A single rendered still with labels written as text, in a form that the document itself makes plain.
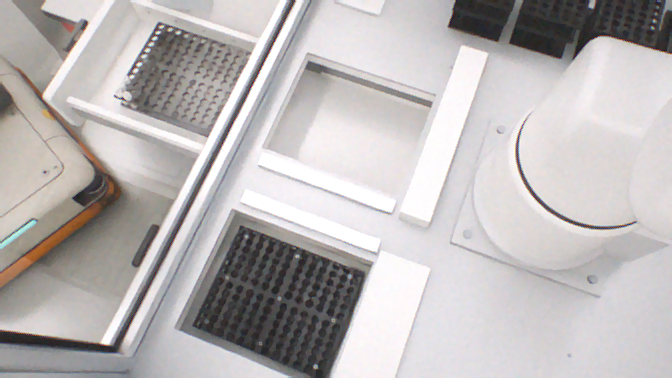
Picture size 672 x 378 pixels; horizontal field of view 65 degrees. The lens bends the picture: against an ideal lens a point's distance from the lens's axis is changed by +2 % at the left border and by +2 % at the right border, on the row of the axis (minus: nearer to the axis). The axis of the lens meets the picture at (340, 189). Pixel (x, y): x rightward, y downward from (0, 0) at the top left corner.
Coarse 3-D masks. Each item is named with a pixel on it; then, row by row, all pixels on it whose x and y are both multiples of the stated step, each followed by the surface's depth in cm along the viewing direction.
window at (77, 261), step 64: (0, 0) 37; (64, 0) 42; (128, 0) 50; (192, 0) 60; (256, 0) 77; (0, 64) 39; (64, 64) 45; (128, 64) 53; (192, 64) 66; (256, 64) 86; (0, 128) 41; (64, 128) 47; (128, 128) 57; (192, 128) 72; (0, 192) 43; (64, 192) 51; (128, 192) 62; (192, 192) 79; (0, 256) 45; (64, 256) 54; (128, 256) 67; (0, 320) 48; (64, 320) 58
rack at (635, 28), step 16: (608, 0) 90; (624, 0) 86; (640, 0) 86; (656, 0) 86; (592, 16) 89; (608, 16) 85; (624, 16) 85; (640, 16) 89; (656, 16) 85; (592, 32) 89; (608, 32) 84; (624, 32) 84; (640, 32) 88; (656, 32) 84; (576, 48) 93
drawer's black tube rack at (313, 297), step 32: (256, 256) 89; (288, 256) 89; (320, 256) 86; (224, 288) 84; (256, 288) 84; (288, 288) 84; (320, 288) 84; (352, 288) 84; (224, 320) 86; (256, 320) 83; (288, 320) 85; (320, 320) 82; (256, 352) 81; (288, 352) 84; (320, 352) 81
